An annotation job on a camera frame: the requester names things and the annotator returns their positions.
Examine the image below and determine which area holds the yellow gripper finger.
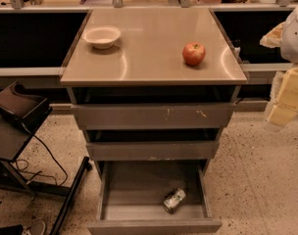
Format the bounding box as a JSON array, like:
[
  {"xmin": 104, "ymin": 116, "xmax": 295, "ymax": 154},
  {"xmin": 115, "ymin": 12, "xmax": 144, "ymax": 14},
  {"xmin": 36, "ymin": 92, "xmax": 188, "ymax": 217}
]
[
  {"xmin": 260, "ymin": 23, "xmax": 283, "ymax": 48},
  {"xmin": 267, "ymin": 66, "xmax": 298, "ymax": 127}
]

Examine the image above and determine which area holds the silver green soda can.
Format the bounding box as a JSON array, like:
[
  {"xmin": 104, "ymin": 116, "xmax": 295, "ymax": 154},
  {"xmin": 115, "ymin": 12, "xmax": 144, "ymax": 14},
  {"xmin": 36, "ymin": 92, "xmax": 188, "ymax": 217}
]
[{"xmin": 163, "ymin": 188, "xmax": 186, "ymax": 213}]

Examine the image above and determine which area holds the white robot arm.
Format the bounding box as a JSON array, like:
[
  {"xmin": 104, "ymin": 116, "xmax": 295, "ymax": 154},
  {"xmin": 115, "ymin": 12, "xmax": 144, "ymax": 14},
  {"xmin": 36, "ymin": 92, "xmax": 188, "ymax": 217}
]
[{"xmin": 260, "ymin": 6, "xmax": 298, "ymax": 131}]

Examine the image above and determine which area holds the grey drawer cabinet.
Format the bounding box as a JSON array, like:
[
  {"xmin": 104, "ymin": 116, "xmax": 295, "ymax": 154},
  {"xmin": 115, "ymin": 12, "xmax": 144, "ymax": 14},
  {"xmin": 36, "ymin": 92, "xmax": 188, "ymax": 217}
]
[{"xmin": 60, "ymin": 7, "xmax": 249, "ymax": 168}]

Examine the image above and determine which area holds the grey top drawer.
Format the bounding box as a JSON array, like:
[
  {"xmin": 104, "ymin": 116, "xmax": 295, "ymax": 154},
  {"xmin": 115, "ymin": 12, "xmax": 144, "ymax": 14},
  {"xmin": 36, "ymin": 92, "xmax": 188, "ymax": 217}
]
[{"xmin": 72, "ymin": 103, "xmax": 235, "ymax": 130}]

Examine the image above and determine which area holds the grey drawer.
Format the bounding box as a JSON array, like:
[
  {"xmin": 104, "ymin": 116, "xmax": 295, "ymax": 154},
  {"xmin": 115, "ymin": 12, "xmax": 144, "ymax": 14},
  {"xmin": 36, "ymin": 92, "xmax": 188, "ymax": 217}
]
[
  {"xmin": 87, "ymin": 161, "xmax": 222, "ymax": 235},
  {"xmin": 86, "ymin": 141, "xmax": 219, "ymax": 161},
  {"xmin": 72, "ymin": 103, "xmax": 235, "ymax": 130}
]

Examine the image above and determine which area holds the grey middle drawer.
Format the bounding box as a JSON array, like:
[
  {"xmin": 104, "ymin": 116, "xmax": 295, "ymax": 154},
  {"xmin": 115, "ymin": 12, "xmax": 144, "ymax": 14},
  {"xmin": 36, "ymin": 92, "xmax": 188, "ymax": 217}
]
[{"xmin": 86, "ymin": 141, "xmax": 219, "ymax": 161}]

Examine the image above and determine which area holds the grey bottom drawer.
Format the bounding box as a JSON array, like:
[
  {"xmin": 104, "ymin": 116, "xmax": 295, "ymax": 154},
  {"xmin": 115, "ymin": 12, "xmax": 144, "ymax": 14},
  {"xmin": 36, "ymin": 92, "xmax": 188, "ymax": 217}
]
[{"xmin": 87, "ymin": 161, "xmax": 222, "ymax": 235}]

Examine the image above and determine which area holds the red apple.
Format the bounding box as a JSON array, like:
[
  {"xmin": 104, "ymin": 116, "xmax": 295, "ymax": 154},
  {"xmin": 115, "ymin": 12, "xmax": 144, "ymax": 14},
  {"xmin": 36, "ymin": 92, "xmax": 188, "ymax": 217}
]
[{"xmin": 182, "ymin": 42, "xmax": 206, "ymax": 66}]

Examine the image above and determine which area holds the white paper bowl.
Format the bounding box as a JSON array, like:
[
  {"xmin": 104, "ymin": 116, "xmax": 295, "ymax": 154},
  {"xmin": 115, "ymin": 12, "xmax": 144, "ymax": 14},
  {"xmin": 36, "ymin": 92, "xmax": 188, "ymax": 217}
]
[{"xmin": 82, "ymin": 26, "xmax": 121, "ymax": 50}]

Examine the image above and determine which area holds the black device on side table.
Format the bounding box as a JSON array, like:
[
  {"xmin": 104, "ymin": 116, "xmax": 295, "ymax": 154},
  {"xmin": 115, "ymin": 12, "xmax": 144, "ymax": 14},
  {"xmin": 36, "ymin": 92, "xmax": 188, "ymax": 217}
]
[{"xmin": 0, "ymin": 81, "xmax": 50, "ymax": 132}]

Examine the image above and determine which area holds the dark side table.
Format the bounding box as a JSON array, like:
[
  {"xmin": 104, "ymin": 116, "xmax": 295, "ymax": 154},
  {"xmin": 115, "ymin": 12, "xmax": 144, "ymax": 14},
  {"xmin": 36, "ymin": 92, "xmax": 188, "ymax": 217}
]
[{"xmin": 0, "ymin": 107, "xmax": 91, "ymax": 235}]

